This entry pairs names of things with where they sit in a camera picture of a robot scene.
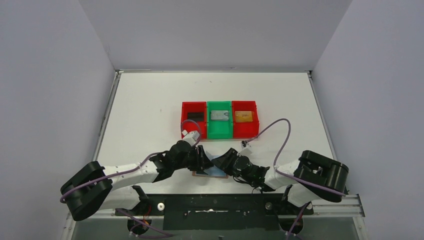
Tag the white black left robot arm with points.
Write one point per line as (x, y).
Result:
(96, 187)

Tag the gold card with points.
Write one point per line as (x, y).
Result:
(243, 116)

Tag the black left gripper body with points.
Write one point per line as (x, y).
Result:
(199, 159)

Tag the red plastic bin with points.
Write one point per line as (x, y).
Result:
(196, 106)
(245, 130)

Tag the silver card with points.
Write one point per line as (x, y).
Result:
(219, 115)

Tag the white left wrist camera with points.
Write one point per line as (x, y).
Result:
(192, 137)

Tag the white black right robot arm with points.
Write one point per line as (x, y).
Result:
(316, 176)

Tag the tan leather card holder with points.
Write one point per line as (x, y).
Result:
(212, 172)

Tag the aluminium table edge rail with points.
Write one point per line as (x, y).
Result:
(106, 115)

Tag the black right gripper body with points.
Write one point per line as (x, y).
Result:
(228, 160)

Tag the green plastic bin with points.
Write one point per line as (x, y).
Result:
(218, 130)

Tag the black card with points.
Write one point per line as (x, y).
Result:
(196, 116)

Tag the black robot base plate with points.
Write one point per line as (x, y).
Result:
(218, 211)

